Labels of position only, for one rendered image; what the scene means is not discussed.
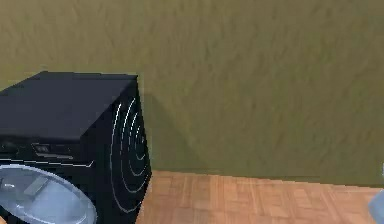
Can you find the pale blue round object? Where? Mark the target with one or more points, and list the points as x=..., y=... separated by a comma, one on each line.
x=378, y=206

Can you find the black washing machine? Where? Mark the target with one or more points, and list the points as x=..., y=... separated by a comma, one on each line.
x=60, y=110

